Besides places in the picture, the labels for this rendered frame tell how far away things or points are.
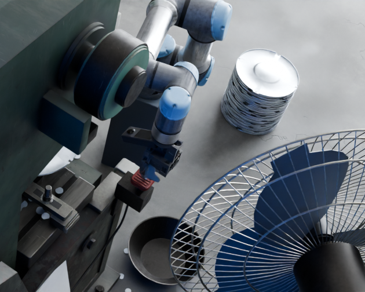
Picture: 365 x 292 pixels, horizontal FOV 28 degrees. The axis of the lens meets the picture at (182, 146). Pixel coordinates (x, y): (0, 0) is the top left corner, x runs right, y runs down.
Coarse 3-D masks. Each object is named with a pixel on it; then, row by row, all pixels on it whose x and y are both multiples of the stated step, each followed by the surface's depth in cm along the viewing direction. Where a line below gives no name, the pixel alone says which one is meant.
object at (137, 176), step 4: (136, 172) 209; (132, 176) 208; (136, 176) 208; (140, 176) 209; (132, 180) 207; (136, 180) 208; (140, 180) 208; (144, 180) 208; (148, 180) 208; (152, 180) 209; (132, 184) 208; (136, 184) 207; (140, 184) 207; (144, 184) 207; (148, 184) 208; (140, 188) 207; (144, 188) 207; (148, 188) 208
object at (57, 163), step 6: (60, 150) 206; (66, 150) 206; (54, 156) 204; (60, 156) 204; (72, 156) 205; (54, 162) 202; (60, 162) 203; (66, 162) 203; (48, 168) 201; (54, 168) 201; (60, 168) 201; (42, 174) 198
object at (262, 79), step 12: (252, 60) 324; (264, 60) 326; (276, 60) 328; (288, 60) 329; (240, 72) 317; (252, 72) 319; (264, 72) 320; (276, 72) 322; (288, 72) 324; (252, 84) 315; (264, 84) 316; (276, 84) 318; (288, 84) 320; (276, 96) 313
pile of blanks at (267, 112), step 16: (224, 96) 334; (240, 96) 319; (256, 96) 314; (288, 96) 316; (224, 112) 334; (240, 112) 324; (256, 112) 321; (272, 112) 321; (240, 128) 332; (256, 128) 329; (272, 128) 335
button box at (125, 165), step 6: (120, 162) 227; (126, 162) 227; (114, 168) 226; (120, 168) 226; (126, 168) 226; (132, 168) 227; (138, 168) 227; (126, 210) 241; (120, 222) 245; (114, 234) 245; (108, 240) 245; (102, 252) 243; (96, 258) 242; (90, 264) 241; (78, 282) 237; (72, 288) 236
